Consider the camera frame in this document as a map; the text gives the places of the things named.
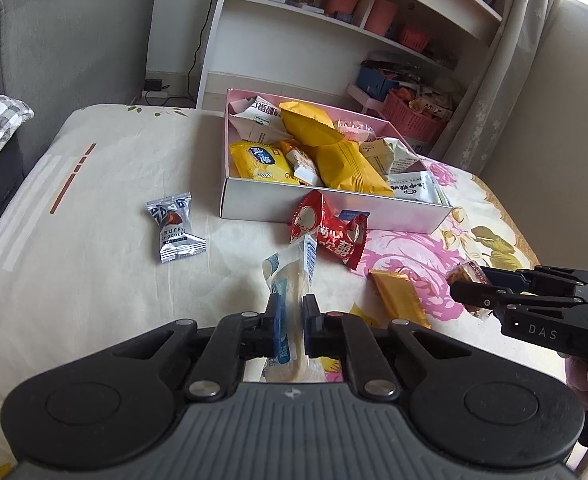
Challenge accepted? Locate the small pink candy cube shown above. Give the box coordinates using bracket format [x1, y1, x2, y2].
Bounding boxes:
[446, 261, 492, 322]

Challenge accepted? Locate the white milk bread packet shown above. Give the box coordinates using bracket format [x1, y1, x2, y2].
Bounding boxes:
[262, 232, 326, 382]

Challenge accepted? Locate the large yellow snack bag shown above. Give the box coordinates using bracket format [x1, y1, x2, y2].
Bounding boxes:
[310, 140, 394, 197]

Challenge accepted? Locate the white pecan kernel packet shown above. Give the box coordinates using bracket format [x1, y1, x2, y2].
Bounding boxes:
[230, 96, 292, 144]

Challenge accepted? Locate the gold red wrapped candy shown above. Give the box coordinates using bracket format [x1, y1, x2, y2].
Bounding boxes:
[369, 270, 431, 328]

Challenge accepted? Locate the red candy packet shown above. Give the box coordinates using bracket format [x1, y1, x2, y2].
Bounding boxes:
[290, 191, 368, 270]

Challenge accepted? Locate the silver truffle chocolate candy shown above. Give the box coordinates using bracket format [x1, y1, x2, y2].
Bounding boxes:
[145, 192, 206, 263]

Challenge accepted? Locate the small silver orange packet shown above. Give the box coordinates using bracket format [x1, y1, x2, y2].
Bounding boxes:
[277, 140, 322, 186]

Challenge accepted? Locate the yellow blue-label packet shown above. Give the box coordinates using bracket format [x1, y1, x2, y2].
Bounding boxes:
[229, 141, 298, 185]

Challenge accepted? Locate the floral tablecloth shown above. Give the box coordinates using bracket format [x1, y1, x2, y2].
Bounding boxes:
[0, 105, 564, 477]

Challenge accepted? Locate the white green carton packet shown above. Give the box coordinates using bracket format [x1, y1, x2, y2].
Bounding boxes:
[359, 138, 419, 178]

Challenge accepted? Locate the pink snack box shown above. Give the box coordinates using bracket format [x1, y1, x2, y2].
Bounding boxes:
[220, 89, 451, 233]

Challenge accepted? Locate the pink plastic basket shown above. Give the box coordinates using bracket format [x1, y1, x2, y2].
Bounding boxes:
[382, 91, 446, 144]

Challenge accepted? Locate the blue storage bin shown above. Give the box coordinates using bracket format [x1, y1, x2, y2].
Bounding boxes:
[356, 65, 399, 102]

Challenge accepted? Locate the red small basket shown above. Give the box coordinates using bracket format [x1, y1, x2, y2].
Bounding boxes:
[397, 25, 431, 53]

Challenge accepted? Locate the curtain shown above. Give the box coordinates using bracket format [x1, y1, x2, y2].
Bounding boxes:
[428, 0, 561, 174]

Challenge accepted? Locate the pink cup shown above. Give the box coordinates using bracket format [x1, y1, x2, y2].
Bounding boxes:
[324, 0, 359, 15]
[364, 0, 398, 36]

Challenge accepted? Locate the white bookshelf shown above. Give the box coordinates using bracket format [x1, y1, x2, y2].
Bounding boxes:
[196, 0, 501, 110]

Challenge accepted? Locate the grey sofa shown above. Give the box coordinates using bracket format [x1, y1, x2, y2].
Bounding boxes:
[0, 0, 154, 216]

